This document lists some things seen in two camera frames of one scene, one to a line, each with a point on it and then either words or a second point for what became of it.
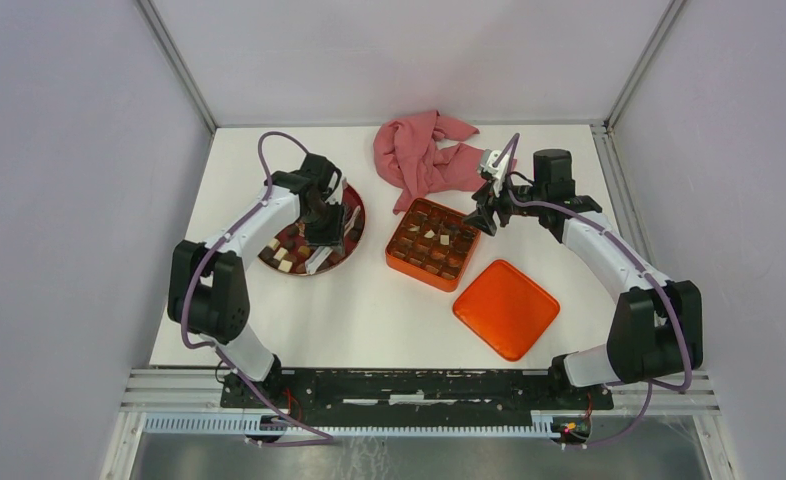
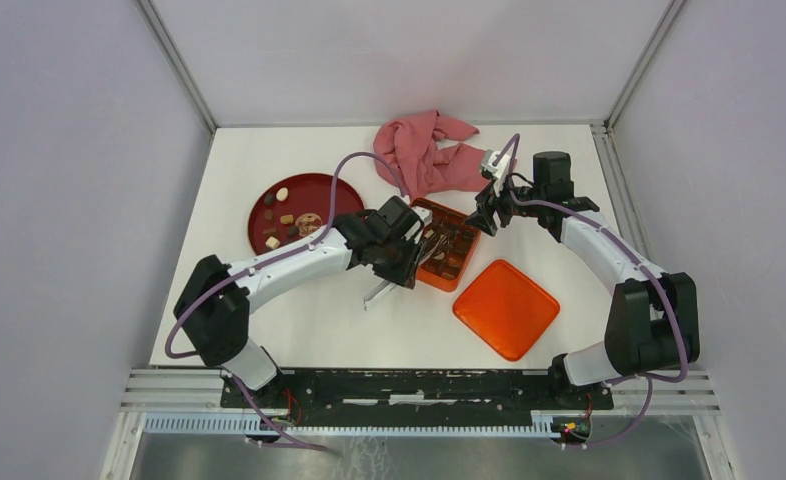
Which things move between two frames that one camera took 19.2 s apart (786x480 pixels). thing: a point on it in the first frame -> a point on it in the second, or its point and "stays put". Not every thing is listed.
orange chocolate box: (432, 244) stays put
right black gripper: (487, 201) stays put
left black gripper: (334, 235) -> (405, 275)
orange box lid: (506, 309) stays put
